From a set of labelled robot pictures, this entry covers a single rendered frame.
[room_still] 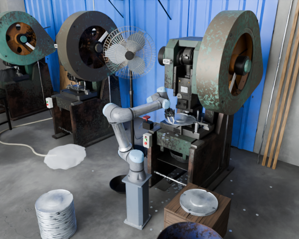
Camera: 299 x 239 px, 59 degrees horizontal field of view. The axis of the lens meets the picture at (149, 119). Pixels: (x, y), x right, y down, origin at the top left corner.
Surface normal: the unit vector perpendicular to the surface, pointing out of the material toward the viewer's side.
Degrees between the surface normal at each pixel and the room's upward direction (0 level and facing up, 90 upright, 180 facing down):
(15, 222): 0
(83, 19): 90
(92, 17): 90
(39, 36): 90
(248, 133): 90
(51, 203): 0
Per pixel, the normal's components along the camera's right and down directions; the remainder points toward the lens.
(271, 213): 0.00, -0.93
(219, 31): -0.46, -0.43
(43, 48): 0.81, 0.22
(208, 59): -0.61, 0.07
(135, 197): -0.48, 0.33
